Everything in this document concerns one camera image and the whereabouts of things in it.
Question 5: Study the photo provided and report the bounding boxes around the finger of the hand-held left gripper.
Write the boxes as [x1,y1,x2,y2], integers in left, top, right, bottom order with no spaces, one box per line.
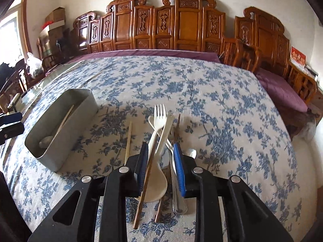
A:
[0,122,25,145]
[0,112,24,128]

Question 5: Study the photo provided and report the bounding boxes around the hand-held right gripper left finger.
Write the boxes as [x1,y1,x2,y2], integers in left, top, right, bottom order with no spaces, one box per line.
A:
[27,142,150,242]

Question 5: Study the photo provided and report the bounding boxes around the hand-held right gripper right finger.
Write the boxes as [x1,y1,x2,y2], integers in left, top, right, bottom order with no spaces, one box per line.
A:
[173,143,295,242]

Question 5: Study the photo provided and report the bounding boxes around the large white plastic spoon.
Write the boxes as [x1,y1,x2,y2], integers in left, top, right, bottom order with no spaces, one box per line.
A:
[139,114,175,203]

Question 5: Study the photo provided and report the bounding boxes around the small stainless steel spoon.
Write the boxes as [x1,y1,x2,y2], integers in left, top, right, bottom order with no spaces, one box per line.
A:
[39,136,55,149]

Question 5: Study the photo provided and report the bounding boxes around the white plastic fork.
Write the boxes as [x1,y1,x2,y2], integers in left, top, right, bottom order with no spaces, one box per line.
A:
[148,104,167,158]

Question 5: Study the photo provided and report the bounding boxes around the grey utensil container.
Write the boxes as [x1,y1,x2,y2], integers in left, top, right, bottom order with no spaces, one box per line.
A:
[24,88,99,172]

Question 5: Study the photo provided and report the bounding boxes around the black bag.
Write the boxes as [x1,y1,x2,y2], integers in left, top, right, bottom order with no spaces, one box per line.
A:
[0,62,17,87]

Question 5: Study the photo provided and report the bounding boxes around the white plastic bag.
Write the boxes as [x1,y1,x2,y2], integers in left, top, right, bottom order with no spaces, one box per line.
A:
[26,52,42,79]

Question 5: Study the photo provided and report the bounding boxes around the dark clothing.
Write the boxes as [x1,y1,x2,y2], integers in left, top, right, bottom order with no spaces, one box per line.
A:
[0,171,34,242]

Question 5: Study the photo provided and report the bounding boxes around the blue floral tablecloth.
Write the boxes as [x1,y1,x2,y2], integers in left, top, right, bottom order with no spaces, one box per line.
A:
[0,55,303,242]

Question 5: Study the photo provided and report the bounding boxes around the window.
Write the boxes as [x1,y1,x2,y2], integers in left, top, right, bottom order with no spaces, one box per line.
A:
[0,4,26,65]

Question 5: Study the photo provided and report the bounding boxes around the cardboard box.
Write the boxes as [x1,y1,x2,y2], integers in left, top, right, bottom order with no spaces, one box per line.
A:
[45,7,66,29]
[47,26,70,56]

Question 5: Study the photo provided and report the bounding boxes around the dark carved wooden armchair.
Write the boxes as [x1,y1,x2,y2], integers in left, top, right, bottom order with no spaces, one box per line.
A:
[73,11,102,56]

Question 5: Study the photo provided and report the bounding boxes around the short purple seat cushion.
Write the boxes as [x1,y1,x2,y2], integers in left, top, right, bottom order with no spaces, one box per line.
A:
[254,67,309,113]

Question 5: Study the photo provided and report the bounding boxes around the brown furry thing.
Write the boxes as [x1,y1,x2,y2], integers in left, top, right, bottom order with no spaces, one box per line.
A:
[285,108,323,142]

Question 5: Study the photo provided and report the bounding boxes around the wooden dining chair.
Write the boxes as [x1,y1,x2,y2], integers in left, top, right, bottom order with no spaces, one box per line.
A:
[221,37,261,73]

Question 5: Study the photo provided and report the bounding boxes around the short carved wooden sofa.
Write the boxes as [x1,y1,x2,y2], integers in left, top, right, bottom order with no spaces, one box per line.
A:
[234,7,319,106]

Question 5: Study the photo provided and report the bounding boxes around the red gift box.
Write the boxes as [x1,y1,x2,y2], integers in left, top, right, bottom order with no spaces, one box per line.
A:
[289,46,307,69]

